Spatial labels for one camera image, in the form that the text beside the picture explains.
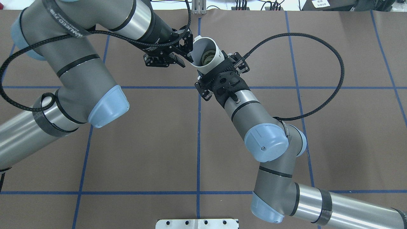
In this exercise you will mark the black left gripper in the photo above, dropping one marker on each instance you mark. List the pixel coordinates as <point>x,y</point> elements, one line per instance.
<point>158,36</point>

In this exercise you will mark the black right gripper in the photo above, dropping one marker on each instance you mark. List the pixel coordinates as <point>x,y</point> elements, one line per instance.
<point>244,86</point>

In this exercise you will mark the white ribbed HOME mug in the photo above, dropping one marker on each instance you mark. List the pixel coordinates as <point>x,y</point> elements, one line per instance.
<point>206,54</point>

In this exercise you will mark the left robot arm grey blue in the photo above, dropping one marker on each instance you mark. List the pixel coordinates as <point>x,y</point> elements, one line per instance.
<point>57,31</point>

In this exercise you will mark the black orange connector block left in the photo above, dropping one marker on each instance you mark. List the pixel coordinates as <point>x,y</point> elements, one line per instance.
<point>240,5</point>

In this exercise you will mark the black box with label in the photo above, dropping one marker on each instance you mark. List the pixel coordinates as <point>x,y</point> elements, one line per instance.
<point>347,5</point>

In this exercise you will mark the brown paper table mat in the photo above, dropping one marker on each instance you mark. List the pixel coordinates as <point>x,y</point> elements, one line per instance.
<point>176,156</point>

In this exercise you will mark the white metal mounting plate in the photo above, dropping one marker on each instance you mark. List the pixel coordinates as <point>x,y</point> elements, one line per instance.
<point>197,224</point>

